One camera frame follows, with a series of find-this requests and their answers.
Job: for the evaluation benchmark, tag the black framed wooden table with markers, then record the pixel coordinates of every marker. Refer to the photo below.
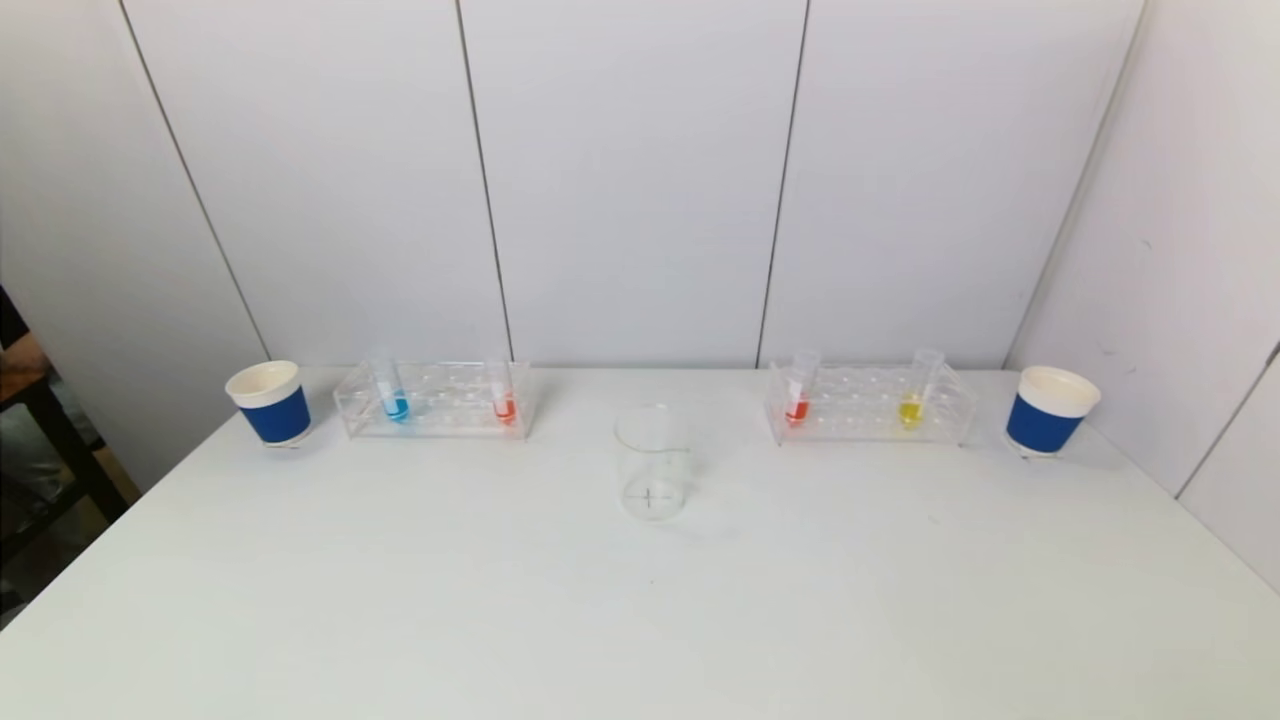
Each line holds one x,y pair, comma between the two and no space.
60,440

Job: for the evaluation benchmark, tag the blue white paper cup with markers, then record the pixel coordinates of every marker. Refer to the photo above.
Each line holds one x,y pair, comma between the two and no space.
275,415
1045,420

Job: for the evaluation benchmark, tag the clear acrylic test tube rack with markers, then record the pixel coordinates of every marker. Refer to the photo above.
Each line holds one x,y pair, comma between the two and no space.
450,402
860,405

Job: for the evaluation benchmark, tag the test tube with yellow pigment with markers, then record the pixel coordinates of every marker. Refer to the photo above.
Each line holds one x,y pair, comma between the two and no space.
910,410

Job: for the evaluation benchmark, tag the test tube with blue pigment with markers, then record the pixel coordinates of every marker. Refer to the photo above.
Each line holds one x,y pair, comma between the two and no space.
396,407

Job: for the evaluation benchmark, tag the graduated clear plastic test tube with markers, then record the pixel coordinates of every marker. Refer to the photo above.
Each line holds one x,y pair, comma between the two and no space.
797,410

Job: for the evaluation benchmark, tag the test tube with red pigment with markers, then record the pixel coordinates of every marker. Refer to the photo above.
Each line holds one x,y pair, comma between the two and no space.
505,408

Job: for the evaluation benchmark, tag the clear glass beaker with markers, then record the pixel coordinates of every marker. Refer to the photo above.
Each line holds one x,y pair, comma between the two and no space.
650,470

